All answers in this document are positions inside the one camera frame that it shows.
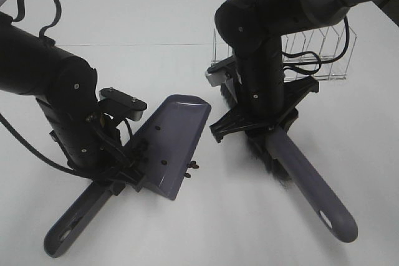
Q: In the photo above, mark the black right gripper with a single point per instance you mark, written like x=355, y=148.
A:
x=238, y=118

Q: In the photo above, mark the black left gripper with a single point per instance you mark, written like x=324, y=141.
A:
x=106, y=159

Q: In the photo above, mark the pile of coffee beans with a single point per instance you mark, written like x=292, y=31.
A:
x=166, y=151

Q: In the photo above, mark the purple plastic dustpan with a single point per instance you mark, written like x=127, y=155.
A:
x=176, y=110

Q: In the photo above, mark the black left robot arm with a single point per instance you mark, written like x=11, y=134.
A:
x=64, y=87

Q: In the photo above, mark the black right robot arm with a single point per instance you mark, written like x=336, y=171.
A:
x=267, y=91

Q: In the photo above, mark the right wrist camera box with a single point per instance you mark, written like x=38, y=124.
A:
x=218, y=76

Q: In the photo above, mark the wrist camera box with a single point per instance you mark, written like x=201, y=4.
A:
x=218, y=76
x=121, y=105

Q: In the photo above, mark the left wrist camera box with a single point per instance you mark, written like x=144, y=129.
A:
x=121, y=105

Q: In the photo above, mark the metal wire rack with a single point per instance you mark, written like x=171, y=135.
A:
x=327, y=43

